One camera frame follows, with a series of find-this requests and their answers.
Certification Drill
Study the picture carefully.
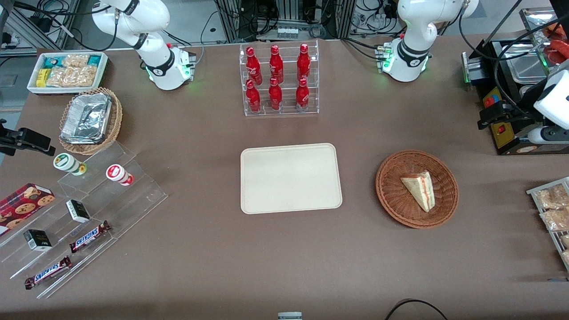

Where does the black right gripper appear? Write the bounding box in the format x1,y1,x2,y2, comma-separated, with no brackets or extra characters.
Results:
0,119,56,156

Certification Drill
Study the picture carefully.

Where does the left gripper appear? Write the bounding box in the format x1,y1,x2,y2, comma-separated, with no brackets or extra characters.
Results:
477,100,542,131

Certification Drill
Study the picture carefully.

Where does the triangular sandwich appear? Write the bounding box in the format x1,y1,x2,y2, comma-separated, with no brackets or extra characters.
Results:
400,171,435,213

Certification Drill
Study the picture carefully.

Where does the aluminium foil tray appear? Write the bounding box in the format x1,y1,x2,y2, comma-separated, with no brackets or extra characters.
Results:
60,92,112,145

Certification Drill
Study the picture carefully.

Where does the oval light wicker basket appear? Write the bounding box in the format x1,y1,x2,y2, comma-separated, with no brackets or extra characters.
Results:
58,87,123,156

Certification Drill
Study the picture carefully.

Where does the round brown wicker basket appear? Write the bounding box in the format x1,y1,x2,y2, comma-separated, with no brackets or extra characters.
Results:
375,150,459,229

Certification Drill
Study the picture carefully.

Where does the tray of wrapped snacks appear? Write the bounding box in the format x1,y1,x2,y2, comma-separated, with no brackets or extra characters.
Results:
526,176,569,272

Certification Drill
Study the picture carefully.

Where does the cream plastic tray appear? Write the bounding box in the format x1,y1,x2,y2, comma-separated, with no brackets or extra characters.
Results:
240,143,343,215

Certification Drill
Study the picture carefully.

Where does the black food warmer machine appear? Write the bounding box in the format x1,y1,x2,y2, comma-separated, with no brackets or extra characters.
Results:
461,7,569,156

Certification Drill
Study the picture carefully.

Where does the green lid snack cup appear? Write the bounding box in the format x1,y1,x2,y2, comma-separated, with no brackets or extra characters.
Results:
53,152,88,176

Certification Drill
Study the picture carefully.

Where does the steel warmer pan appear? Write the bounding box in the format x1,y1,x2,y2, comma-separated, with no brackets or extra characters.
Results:
501,43,549,84

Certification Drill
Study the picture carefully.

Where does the red cookie box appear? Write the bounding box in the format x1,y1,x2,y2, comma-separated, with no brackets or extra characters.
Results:
0,183,56,237

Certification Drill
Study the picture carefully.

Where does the large clear bag of nuts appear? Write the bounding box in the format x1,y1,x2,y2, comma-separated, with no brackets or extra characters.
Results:
46,65,99,88

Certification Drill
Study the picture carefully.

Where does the small black box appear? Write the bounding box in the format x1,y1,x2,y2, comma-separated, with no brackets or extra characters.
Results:
23,229,53,252
65,199,91,224

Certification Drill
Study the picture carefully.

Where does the red lid snack cup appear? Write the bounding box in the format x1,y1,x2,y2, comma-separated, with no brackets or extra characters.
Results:
105,164,134,187

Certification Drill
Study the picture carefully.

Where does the white rectangular snack bin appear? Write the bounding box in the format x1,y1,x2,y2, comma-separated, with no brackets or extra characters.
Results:
27,51,109,95

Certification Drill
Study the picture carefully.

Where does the clear bag of crackers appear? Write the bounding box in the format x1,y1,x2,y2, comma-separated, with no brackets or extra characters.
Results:
534,184,569,210
540,208,569,232

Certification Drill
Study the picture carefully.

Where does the Snickers bar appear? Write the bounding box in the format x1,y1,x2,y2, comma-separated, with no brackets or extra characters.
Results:
24,256,73,290
69,220,112,254

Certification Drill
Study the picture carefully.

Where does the clear acrylic stepped stand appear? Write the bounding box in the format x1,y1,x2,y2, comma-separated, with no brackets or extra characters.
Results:
0,141,169,300

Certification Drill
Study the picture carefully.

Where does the red cola bottle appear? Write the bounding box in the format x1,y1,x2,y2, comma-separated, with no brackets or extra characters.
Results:
245,46,263,85
245,79,262,113
295,78,310,112
297,43,312,82
269,44,285,84
268,77,283,111

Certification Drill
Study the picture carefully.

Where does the clear acrylic bottle rack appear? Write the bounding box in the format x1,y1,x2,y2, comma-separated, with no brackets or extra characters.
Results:
239,40,320,117

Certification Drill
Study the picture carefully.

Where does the aluminium frame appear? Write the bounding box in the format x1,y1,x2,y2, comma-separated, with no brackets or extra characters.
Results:
0,0,81,57

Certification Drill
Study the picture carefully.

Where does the black cable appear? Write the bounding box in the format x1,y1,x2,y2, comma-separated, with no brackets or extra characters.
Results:
384,299,450,320

